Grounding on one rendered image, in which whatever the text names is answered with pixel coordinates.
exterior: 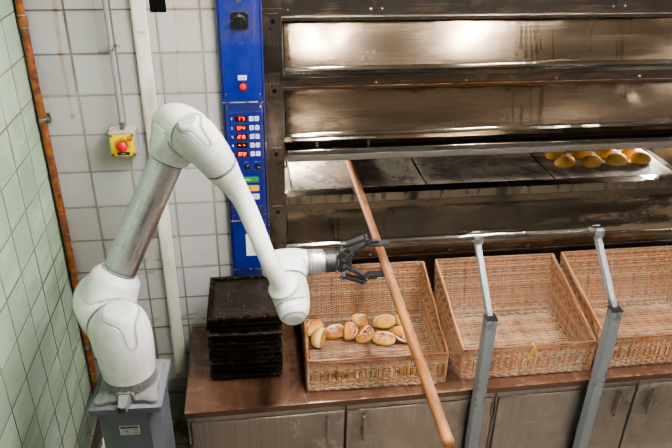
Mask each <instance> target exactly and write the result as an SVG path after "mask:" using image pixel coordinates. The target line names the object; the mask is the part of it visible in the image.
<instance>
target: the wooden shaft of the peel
mask: <svg viewBox="0 0 672 448"><path fill-rule="evenodd" d="M345 161H346V164H347V167H348V170H349V173H350V176H351V179H352V182H353V185H354V188H355V191H356V194H357V196H358V199H359V202H360V205H361V208H362V211H363V214H364V217H365V220H366V223H367V226H368V229H369V232H370V235H371V238H372V239H379V240H381V238H380V235H379V233H378V230H377V227H376V224H375V222H374V219H373V216H372V213H371V211H370V208H369V205H368V203H367V200H366V197H365V194H364V192H363V189H362V186H361V183H360V181H359V178H358V175H357V172H356V170H355V167H354V164H353V161H352V160H345ZM375 249H376V252H377V255H378V258H379V261H380V264H381V267H382V270H383V273H384V276H385V279H386V281H387V284H388V287H389V290H390V293H391V296H392V299H393V302H394V305H395V308H396V311H397V314H398V317H399V320H400V322H401V325H402V328H403V331H404V334H405V337H406V340H407V343H408V346H409V349H410V352H411V355H412V358H413V361H414V363H415V366H416V369H417V372H418V375H419V378H420V381H421V384H422V387H423V390H424V393H425V396H426V399H427V402H428V405H429V407H430V410H431V413H432V416H433V419H434V422H435V425H436V428H437V431H438V434H439V437H440V440H441V443H442V445H443V446H444V447H445V448H451V447H452V446H453V445H454V438H453V436H452V433H451V430H450V427H449V425H448V422H447V419H446V416H445V414H444V411H443V408H442V406H441V403H440V400H439V397H438V395H437V392H436V389H435V386H434V384H433V381H432V378H431V375H430V373H429V370H428V367H427V364H426V362H425V359H424V356H423V353H422V351H421V348H420V345H419V342H418V340H417V337H416V334H415V331H414V329H413V326H412V323H411V320H410V318H409V315H408V312H407V310H406V307H405V304H404V301H403V299H402V296H401V293H400V290H399V288H398V285H397V282H396V279H395V277H394V274H393V271H392V268H391V266H390V263H389V260H388V257H387V255H386V252H385V249H384V246H383V247H375Z"/></svg>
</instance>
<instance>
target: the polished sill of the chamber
mask: <svg viewBox="0 0 672 448"><path fill-rule="evenodd" d="M666 187H672V174H654V175H631V176H608V177H585V178H563V179H540V180H517V181H494V182H471V183H448V184H425V185H402V186H379V187H362V189H363V192H364V194H365V197H366V200H367V201H386V200H408V199H429V198H451V197H472V196H494V195H515V194H537V193H559V192H580V191H602V190H623V189H645V188H666ZM343 202H359V199H358V196H357V194H356V191H355V188H333V189H310V190H287V191H285V204H286V205H300V204H321V203H343Z"/></svg>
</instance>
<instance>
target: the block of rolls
mask: <svg viewBox="0 0 672 448"><path fill-rule="evenodd" d="M621 150H622V151H621V153H617V150H595V151H597V152H596V155H594V154H592V151H569V152H572V153H571V155H567V154H566V152H543V153H545V156H546V158H547V159H551V160H555V161H554V164H555V166H556V167H559V168H570V167H573V166H574V165H575V159H582V160H581V166H583V167H586V168H596V167H599V166H600V165H601V164H602V160H601V158H605V159H606V160H605V161H606V164H608V165H611V166H623V165H625V164H626V163H627V158H626V157H630V159H629V160H630V162H631V163H633V164H641V165H642V164H648V163H650V162H651V156H650V154H648V153H647V152H644V151H641V149H621ZM574 158H575V159H574Z"/></svg>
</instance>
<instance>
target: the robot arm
mask: <svg viewBox="0 0 672 448"><path fill-rule="evenodd" d="M148 150H149V154H150V157H149V160H148V162H147V164H146V167H145V169H144V172H143V174H142V176H141V179H140V181H139V183H138V186H137V188H136V190H135V193H134V195H133V197H132V200H131V202H130V204H129V207H128V209H127V211H126V214H125V216H124V218H123V221H122V223H121V225H120V228H119V230H118V232H117V235H116V237H115V240H114V242H113V244H112V247H111V249H110V251H109V254H108V256H107V258H106V261H105V262H103V263H101V264H99V265H97V266H95V267H94V268H93V269H92V271H91V272H90V273H89V275H88V276H86V277H85V278H83V279H82V280H81V281H80V282H79V284H78V285H77V287H76V289H75V291H74V294H73V310H74V313H75V315H76V318H77V320H78V322H79V324H80V326H81V328H82V329H83V331H84V333H85V334H86V335H87V336H88V338H89V340H90V343H91V345H92V348H93V351H94V354H95V357H96V359H97V361H98V364H99V368H100V371H101V374H102V383H101V386H100V389H99V392H98V394H97V396H96V397H95V399H94V401H93V402H94V406H95V407H97V408H100V407H104V406H108V405H118V408H117V409H118V413H119V414H125V413H127V411H128V409H129V407H130V405H131V404H141V403H144V404H150V405H153V404H156V403H157V402H158V401H159V396H158V391H159V386H160V381H161V376H162V371H163V369H164V368H165V366H166V361H165V360H164V359H161V358H160V359H155V345H154V338H153V332H152V328H151V324H150V320H149V318H148V315H147V314H146V312H145V311H144V310H143V309H142V308H141V307H140V306H139V305H138V304H137V298H138V293H139V288H140V281H139V278H138V276H137V271H138V269H139V267H140V264H141V262H142V260H143V257H144V255H145V253H146V251H147V248H148V246H149V244H150V241H151V239H152V237H153V234H154V232H155V230H156V228H157V225H158V223H159V221H160V218H161V216H162V214H163V211H164V209H165V207H166V205H167V202H168V200H169V198H170V195H171V193H172V191H173V188H174V186H175V184H176V182H177V179H178V177H179V175H180V172H181V170H182V169H184V168H185V167H187V166H188V165H189V164H190V163H192V164H193V165H196V167H197V168H198V169H199V170H200V171H201V172H202V173H203V174H204V175H205V176H206V177H207V178H208V179H209V180H210V181H211V182H212V183H214V184H215V185H216V186H217V187H218V188H219V189H220V190H221V191H222V192H224V193H225V194H226V195H227V197H228V198H229V199H230V200H231V202H232V203H233V205H234V207H235V208H236V210H237V212H238V214H239V217H240V219H241V221H242V223H243V226H244V228H245V230H246V232H247V235H248V237H249V239H250V242H251V244H252V246H253V248H254V251H255V253H256V255H257V258H258V260H259V262H260V264H261V270H262V275H263V276H264V277H266V278H267V279H268V281H269V283H270V284H269V288H268V291H269V294H270V296H271V298H272V301H273V304H274V307H275V308H276V311H277V314H278V316H279V318H280V320H281V321H282V322H283V323H285V324H287V325H298V324H300V323H302V322H303V321H304V320H305V319H306V318H307V316H308V313H309V309H310V294H309V288H308V284H307V280H306V276H318V275H324V272H326V273H334V272H337V271H338V272H340V273H339V279H340V280H349V281H353V282H356V283H360V284H364V285H365V284H366V282H367V280H368V279H377V277H385V276H384V273H383V270H380V271H367V273H364V272H363V271H361V270H359V269H357V268H356V267H354V266H352V257H353V256H354V254H356V253H357V252H359V251H360V250H362V249H363V248H365V247H366V246H368V245H369V247H383V246H390V242H389V240H379V239H369V238H368V236H367V234H363V235H361V236H358V237H356V238H353V239H351V240H348V241H345V242H340V243H339V245H340V250H338V251H335V250H329V251H324V252H323V249H308V250H305V249H299V248H284V249H277V250H274V249H273V246H272V244H271V241H270V238H269V236H268V233H267V231H266V228H265V225H264V223H263V220H262V218H261V215H260V213H259V210H258V208H257V205H256V203H255V201H254V199H253V196H252V194H251V192H250V190H249V188H248V186H247V184H246V182H245V180H244V178H243V175H242V173H241V171H240V168H239V166H238V163H237V160H236V158H235V157H234V155H233V153H232V151H231V149H230V147H229V145H228V143H227V142H226V140H225V139H224V137H223V136H222V135H221V133H220V132H219V130H218V129H217V128H216V127H215V125H214V124H213V123H212V122H211V121H210V120H209V119H208V118H206V117H205V116H204V115H203V114H202V113H201V112H199V111H198V110H196V109H195V108H193V107H191V106H189V105H186V104H183V103H178V102H172V103H167V104H164V105H162V106H160V107H159V108H158V109H157V110H156V111H155V113H154V115H153V117H152V121H151V135H150V141H149V146H148ZM354 245H356V246H354ZM352 246H354V247H353V248H350V249H348V250H347V251H345V250H344V249H346V248H349V247H352ZM345 270H347V271H349V272H352V273H354V274H356V275H358V276H355V275H352V274H348V273H345V272H344V271H345Z"/></svg>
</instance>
